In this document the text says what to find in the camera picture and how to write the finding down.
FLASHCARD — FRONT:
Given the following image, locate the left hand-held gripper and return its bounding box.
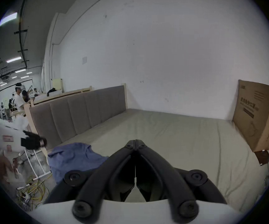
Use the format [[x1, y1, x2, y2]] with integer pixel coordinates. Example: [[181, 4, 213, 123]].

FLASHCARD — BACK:
[[0, 118, 47, 159]]

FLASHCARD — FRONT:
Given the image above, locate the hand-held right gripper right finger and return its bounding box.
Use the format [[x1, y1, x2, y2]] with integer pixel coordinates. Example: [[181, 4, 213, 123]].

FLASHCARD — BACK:
[[136, 139, 227, 220]]

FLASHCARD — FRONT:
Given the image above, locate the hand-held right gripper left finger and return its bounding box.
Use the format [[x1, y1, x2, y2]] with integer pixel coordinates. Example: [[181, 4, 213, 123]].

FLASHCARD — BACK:
[[43, 139, 136, 219]]

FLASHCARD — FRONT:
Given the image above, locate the person's left hand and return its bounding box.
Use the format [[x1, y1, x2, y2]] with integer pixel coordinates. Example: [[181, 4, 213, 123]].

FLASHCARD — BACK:
[[0, 154, 23, 186]]

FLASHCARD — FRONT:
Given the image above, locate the bed with beige sheet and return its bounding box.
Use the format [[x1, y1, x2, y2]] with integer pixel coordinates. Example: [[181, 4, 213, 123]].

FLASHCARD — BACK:
[[46, 108, 269, 214]]

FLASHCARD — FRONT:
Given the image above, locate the blue shirt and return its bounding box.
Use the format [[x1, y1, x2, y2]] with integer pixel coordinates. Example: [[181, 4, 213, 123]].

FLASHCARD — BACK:
[[47, 142, 109, 184]]

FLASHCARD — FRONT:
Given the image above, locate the grey padded headboard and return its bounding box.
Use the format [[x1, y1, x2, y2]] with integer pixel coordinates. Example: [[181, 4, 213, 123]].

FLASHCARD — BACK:
[[24, 83, 128, 151]]

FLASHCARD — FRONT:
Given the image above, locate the large brown cardboard carton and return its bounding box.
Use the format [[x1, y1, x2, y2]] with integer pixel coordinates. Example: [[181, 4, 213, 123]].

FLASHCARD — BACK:
[[232, 79, 269, 153]]

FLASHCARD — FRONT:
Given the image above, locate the white tube frame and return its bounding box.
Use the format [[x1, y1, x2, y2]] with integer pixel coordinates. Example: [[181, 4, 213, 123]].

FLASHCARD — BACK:
[[17, 148, 53, 190]]

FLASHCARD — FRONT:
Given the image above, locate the yellow cable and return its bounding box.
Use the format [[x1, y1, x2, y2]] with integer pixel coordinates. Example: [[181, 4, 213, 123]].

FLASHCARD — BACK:
[[17, 175, 50, 208]]

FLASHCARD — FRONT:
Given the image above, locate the wooden bed frame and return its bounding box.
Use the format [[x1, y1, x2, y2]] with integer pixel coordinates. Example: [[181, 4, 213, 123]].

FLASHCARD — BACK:
[[31, 85, 93, 105]]

